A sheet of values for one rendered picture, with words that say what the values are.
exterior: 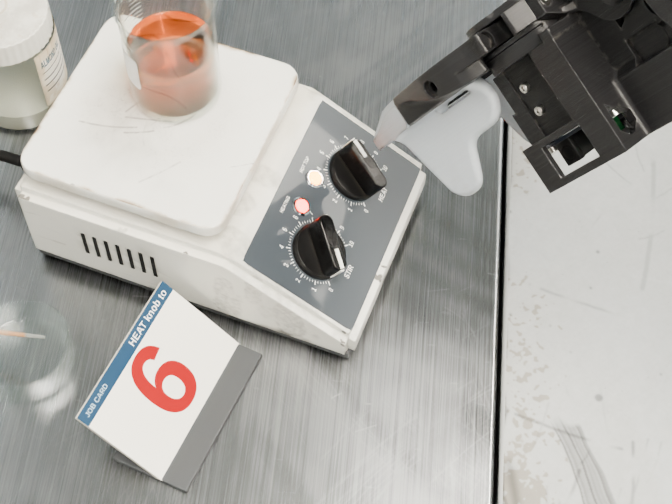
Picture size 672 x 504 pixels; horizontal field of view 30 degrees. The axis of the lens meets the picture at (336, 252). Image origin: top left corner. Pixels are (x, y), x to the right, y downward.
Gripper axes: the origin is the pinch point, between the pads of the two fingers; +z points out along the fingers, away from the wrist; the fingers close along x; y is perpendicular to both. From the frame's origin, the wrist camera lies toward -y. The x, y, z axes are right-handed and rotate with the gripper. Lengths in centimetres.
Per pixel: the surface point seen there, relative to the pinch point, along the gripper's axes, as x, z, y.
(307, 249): -5.7, 7.0, 3.2
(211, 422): -13.6, 12.4, 8.1
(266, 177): -4.9, 7.7, -1.3
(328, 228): -4.7, 5.6, 2.9
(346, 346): -6.1, 8.5, 8.9
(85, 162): -12.2, 10.3, -7.2
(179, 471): -16.6, 12.6, 9.2
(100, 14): 1.1, 22.4, -17.5
